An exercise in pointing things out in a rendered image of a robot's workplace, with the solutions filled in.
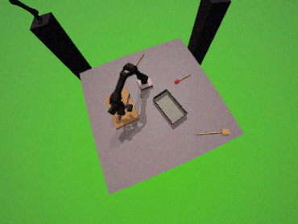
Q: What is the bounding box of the wooden board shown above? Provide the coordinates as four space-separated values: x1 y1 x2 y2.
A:
105 88 140 129

